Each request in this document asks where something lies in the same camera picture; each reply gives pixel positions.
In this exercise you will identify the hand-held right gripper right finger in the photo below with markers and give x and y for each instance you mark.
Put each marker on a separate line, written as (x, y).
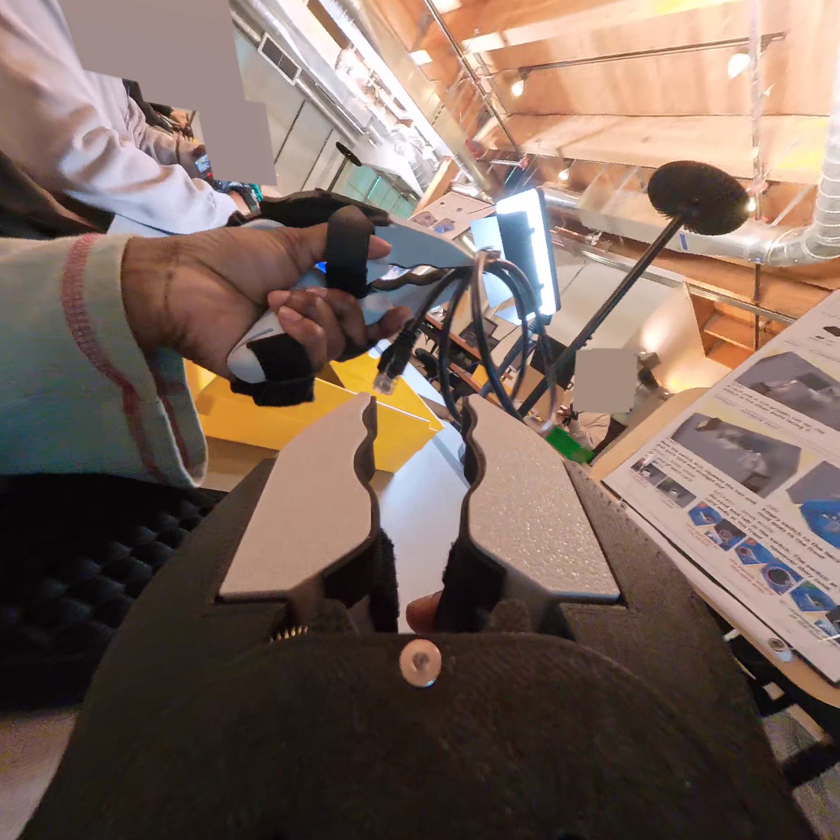
(538, 525)

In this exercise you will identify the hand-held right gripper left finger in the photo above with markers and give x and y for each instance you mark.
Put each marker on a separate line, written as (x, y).
(308, 518)

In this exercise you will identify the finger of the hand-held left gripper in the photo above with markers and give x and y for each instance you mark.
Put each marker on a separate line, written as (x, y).
(400, 302)
(426, 246)

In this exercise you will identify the yellow plastic bin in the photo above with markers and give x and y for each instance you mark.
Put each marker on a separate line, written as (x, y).
(394, 420)

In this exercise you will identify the person's left forearm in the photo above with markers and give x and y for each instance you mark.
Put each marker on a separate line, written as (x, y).
(65, 361)

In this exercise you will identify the grey desk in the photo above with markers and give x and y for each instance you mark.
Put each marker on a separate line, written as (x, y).
(420, 499)

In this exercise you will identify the person's right hand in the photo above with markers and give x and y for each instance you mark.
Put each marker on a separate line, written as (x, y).
(423, 610)

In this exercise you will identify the person's left hand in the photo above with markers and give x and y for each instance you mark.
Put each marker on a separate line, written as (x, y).
(197, 289)

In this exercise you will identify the green plastic bin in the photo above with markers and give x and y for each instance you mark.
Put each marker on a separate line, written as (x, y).
(568, 445)

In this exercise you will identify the studio light panel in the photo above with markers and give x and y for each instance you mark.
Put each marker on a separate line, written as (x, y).
(525, 249)

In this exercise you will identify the black slanted pole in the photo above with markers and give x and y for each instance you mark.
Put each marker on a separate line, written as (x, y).
(604, 308)

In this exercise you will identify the white ceiling vent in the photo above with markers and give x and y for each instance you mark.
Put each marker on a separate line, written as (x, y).
(279, 58)

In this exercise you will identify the instruction poster board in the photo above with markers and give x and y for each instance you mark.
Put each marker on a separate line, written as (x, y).
(741, 492)

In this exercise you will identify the black quilted wrist pad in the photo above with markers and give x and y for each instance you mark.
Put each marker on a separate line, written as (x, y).
(79, 577)

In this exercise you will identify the black fuzzy round cap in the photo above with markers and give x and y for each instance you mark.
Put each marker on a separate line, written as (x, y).
(699, 197)

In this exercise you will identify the silver air duct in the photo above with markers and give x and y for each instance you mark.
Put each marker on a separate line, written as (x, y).
(367, 79)
(787, 243)

